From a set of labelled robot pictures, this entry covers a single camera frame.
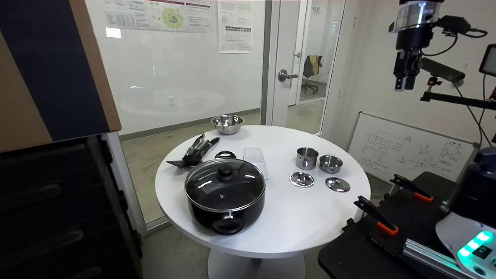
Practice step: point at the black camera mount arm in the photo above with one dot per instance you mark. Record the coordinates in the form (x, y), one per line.
(455, 100)

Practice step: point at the tall steel pot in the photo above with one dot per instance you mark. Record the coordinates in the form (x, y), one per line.
(307, 158)

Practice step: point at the whiteboard with drawings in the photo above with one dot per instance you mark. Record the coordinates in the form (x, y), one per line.
(408, 148)

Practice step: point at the glass lid with black knob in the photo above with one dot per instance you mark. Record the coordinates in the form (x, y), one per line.
(242, 186)

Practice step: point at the clear plastic container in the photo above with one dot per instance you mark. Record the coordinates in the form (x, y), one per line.
(256, 160)

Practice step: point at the black cabinet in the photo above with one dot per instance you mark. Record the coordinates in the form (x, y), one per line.
(56, 206)

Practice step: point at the white paper notice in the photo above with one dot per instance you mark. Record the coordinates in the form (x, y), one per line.
(236, 25)

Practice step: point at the steel mixing bowl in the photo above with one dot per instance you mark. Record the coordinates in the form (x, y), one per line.
(227, 124)

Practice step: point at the steel lid of short pot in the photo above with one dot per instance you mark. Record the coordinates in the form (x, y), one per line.
(338, 185)

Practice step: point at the cardboard box with dark stripe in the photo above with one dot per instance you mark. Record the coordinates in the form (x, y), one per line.
(47, 67)

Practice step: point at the large wall poster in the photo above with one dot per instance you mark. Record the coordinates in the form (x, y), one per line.
(156, 16)

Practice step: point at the dark monitor screen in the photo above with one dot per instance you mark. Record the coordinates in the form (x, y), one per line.
(489, 59)

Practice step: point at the white framed glass door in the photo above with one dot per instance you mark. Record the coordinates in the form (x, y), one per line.
(287, 41)

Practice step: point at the short steel pot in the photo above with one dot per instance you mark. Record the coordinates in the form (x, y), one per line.
(331, 165)

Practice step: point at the black bar camera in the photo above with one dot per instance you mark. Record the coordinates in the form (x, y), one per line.
(444, 70)

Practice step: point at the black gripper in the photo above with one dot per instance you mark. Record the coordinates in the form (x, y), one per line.
(413, 41)

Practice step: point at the black perforated mounting table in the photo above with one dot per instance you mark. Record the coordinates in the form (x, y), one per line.
(357, 258)

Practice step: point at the large black cooking pot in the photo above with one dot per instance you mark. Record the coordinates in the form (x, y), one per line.
(207, 219)

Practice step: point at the aluminium rail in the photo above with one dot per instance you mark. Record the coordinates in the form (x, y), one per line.
(428, 256)

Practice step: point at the office chair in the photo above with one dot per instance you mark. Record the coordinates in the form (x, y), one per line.
(312, 70)

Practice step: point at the steel lid of tall pot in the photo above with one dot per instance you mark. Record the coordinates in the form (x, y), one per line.
(303, 179)

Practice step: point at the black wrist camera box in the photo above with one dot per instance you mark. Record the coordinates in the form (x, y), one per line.
(453, 24)

